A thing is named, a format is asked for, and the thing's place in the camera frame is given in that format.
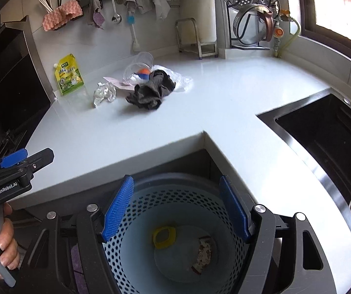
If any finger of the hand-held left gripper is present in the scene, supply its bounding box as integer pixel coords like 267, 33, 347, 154
1, 148, 55, 178
0, 148, 29, 169

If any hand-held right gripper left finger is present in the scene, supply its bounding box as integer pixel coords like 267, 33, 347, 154
19, 176, 134, 294

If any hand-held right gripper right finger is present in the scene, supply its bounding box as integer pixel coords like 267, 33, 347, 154
220, 176, 337, 294

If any grey perforated waste bin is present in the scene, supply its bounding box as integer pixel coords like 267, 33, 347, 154
102, 173, 286, 294

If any silver foil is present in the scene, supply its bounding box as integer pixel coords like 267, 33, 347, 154
93, 82, 117, 108

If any pale paper card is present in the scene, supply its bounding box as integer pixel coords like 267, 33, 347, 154
103, 76, 133, 91

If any dark grey cloth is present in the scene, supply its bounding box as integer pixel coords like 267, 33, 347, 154
126, 70, 176, 110

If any clear plastic blister pack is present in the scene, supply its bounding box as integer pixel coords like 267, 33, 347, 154
123, 52, 155, 87

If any person's left hand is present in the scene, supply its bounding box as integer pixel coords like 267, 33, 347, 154
0, 203, 21, 279

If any brown and white wrapper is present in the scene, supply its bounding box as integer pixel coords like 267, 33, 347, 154
191, 236, 213, 273

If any purple mat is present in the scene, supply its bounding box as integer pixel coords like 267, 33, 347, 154
71, 242, 88, 294

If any black stove appliance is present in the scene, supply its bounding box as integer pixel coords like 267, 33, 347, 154
0, 15, 55, 172

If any green and yellow pouch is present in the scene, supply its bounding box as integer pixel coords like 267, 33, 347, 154
53, 53, 85, 96

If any black kitchen sink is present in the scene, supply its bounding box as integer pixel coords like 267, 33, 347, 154
256, 87, 351, 221

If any crumpled white tissue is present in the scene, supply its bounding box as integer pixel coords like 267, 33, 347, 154
152, 65, 193, 93

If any pink sponge cloth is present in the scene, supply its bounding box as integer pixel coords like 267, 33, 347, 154
42, 0, 83, 32

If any grey and purple rag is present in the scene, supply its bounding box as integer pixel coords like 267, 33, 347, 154
86, 0, 105, 29

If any white brush with blue collar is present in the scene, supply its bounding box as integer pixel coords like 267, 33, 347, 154
128, 9, 141, 52

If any metal spoon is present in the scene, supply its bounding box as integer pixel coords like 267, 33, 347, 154
108, 0, 122, 24

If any metal board stand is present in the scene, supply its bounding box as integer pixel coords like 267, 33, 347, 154
175, 18, 218, 59

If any grey hanging cloth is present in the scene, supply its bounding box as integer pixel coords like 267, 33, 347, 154
124, 0, 151, 14

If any gas valve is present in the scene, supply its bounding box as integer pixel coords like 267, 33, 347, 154
273, 9, 290, 57

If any glass pot lid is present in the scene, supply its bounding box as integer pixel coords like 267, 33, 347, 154
234, 4, 275, 46

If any white hanging cloth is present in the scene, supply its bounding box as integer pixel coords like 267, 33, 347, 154
151, 0, 171, 20

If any white cutting board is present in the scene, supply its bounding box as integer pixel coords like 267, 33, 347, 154
180, 0, 218, 43

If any yellow plastic ring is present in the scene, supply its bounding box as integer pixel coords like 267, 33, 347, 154
153, 226, 176, 248

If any black wire dish rack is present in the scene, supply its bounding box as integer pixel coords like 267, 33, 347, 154
221, 0, 281, 49

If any yellow gas hose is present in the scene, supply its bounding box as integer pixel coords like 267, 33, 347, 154
278, 18, 301, 57

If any brown window frame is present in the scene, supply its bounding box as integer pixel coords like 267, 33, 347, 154
295, 0, 351, 74

